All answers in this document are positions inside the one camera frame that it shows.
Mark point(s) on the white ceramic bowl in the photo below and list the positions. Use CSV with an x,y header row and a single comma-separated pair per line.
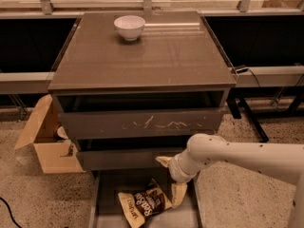
x,y
130,27

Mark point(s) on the grey top drawer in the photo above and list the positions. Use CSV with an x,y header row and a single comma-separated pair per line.
x,y
135,115

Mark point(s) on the grey drawer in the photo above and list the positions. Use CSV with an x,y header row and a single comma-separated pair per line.
x,y
135,115
106,211
128,153

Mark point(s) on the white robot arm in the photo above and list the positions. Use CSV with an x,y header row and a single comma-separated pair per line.
x,y
282,161

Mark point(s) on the black plug with cable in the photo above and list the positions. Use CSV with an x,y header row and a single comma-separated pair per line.
x,y
246,77

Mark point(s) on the brown chip bag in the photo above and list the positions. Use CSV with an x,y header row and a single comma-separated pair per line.
x,y
141,206

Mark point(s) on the black wheeled stand leg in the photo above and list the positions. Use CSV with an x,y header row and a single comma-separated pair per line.
x,y
236,102

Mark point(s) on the grey drawer cabinet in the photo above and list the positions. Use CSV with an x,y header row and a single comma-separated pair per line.
x,y
174,53

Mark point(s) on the grey bottom drawer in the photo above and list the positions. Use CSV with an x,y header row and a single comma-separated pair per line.
x,y
106,211

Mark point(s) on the white cup in box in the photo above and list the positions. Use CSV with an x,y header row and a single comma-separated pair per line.
x,y
61,133

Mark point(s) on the grey middle drawer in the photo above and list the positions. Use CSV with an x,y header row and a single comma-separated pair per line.
x,y
128,153

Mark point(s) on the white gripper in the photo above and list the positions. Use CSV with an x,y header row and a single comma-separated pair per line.
x,y
176,170

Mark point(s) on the open cardboard box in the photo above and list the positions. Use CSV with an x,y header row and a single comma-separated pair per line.
x,y
55,155

